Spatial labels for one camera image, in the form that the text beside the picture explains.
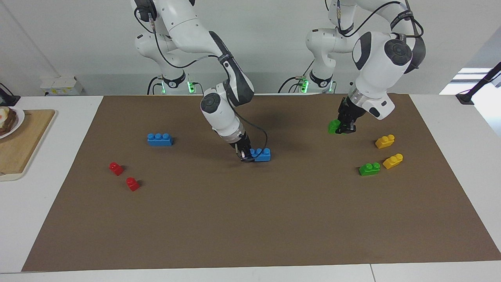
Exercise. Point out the brown toast sandwich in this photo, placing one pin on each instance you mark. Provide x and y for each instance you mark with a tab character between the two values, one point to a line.
7	121

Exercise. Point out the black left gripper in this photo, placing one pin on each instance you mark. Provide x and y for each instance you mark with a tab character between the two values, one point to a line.
348	113

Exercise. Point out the wooden cutting board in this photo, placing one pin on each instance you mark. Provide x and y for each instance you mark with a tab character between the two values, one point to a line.
23	149

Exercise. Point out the green two-stud toy brick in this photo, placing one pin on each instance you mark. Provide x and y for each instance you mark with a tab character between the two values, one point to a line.
369	169
333	126

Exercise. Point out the white power box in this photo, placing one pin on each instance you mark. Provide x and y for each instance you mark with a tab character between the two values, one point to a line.
60	87

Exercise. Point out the brown table mat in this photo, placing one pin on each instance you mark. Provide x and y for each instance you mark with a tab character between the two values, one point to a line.
250	219

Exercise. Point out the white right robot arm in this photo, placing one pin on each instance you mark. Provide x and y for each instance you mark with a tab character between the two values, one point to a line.
219	113

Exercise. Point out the black clamp mount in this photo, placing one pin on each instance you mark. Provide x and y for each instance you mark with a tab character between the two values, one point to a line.
7	97

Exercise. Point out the red one-stud toy brick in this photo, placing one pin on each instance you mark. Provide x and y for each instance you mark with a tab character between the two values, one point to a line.
116	169
132	184

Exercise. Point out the white plate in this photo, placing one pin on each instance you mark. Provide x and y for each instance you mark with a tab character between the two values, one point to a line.
19	117

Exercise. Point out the blue three-stud toy brick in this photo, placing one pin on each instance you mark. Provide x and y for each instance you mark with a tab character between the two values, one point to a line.
263	156
159	140

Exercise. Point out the black camera stand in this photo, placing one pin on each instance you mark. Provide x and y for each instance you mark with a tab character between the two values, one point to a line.
479	84

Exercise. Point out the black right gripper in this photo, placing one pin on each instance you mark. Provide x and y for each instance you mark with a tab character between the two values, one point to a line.
242	145

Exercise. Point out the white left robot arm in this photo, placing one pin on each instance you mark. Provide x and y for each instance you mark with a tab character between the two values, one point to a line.
375	66

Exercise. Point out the yellow two-stud toy brick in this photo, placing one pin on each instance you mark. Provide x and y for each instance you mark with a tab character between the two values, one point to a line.
392	161
384	142

